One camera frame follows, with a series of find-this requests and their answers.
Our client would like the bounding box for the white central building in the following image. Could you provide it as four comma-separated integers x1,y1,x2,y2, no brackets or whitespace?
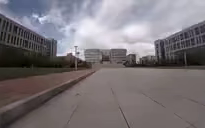
83,48,128,65

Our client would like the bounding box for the pale pole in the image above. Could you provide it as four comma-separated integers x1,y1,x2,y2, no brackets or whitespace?
73,45,79,71

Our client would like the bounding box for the small grey building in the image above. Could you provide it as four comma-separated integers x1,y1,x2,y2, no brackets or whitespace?
125,53,137,66

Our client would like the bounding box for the grey concrete slab plaza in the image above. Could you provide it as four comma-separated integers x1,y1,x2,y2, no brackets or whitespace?
7,63,205,128

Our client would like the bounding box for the grey stone kerb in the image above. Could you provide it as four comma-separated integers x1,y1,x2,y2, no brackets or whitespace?
0,68,97,128

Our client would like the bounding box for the dark hedge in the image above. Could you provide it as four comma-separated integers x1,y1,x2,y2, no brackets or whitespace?
0,40,66,69

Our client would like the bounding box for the green grass strip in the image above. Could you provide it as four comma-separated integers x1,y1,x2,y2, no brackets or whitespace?
0,66,83,83

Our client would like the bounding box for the red brick strip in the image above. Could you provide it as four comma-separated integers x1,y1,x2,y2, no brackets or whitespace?
0,68,94,113

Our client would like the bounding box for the long grey windowed building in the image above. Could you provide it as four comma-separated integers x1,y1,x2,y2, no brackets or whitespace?
0,8,58,68

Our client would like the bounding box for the large grey gridded building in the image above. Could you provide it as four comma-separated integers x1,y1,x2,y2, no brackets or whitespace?
153,16,205,66

